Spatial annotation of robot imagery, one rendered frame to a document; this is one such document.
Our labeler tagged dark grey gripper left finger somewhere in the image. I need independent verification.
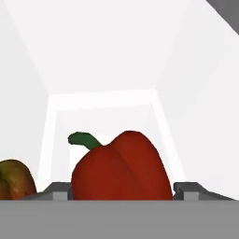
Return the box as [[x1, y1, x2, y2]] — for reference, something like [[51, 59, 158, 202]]
[[19, 181, 74, 202]]

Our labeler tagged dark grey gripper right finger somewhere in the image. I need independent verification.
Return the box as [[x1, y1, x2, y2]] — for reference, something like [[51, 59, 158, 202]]
[[173, 181, 235, 202]]

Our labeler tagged red bell pepper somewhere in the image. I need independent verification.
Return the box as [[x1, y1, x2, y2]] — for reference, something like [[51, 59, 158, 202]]
[[67, 130, 174, 202]]

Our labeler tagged green-orange bell pepper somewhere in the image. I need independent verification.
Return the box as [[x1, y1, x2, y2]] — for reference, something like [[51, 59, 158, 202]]
[[0, 159, 38, 201]]

